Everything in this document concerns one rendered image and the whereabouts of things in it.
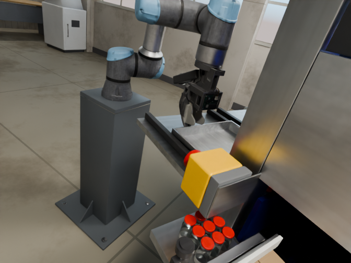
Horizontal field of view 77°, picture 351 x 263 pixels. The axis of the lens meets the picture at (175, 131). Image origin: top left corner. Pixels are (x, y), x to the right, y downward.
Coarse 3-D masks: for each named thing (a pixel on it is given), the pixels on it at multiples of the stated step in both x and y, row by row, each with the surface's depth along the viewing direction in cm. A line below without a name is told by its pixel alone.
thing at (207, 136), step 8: (176, 128) 66; (184, 128) 68; (192, 128) 70; (200, 128) 72; (208, 128) 75; (216, 128) 77; (224, 128) 80; (232, 128) 80; (176, 136) 64; (184, 136) 70; (192, 136) 71; (200, 136) 72; (208, 136) 73; (216, 136) 74; (224, 136) 75; (232, 136) 77; (184, 144) 62; (192, 144) 66; (200, 144) 67; (208, 144) 68; (216, 144) 69; (224, 144) 70; (232, 144) 72
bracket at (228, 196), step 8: (256, 176) 34; (232, 184) 31; (240, 184) 32; (248, 184) 34; (216, 192) 30; (224, 192) 31; (232, 192) 32; (240, 192) 34; (248, 192) 35; (216, 200) 31; (224, 200) 32; (232, 200) 34; (240, 200) 35; (216, 208) 32; (224, 208) 33; (208, 216) 32
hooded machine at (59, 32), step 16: (48, 0) 435; (64, 0) 424; (80, 0) 454; (48, 16) 445; (64, 16) 427; (80, 16) 455; (48, 32) 461; (64, 32) 440; (80, 32) 470; (64, 48) 454; (80, 48) 486
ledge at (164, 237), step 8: (168, 224) 40; (176, 224) 40; (152, 232) 38; (160, 232) 38; (168, 232) 39; (176, 232) 39; (152, 240) 38; (160, 240) 37; (168, 240) 37; (176, 240) 38; (232, 240) 40; (160, 248) 36; (168, 248) 36; (160, 256) 36; (168, 256) 35; (192, 256) 36
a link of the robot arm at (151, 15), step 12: (144, 0) 52; (156, 0) 53; (168, 0) 54; (180, 0) 56; (144, 12) 53; (156, 12) 54; (168, 12) 55; (180, 12) 56; (156, 24) 57; (168, 24) 57
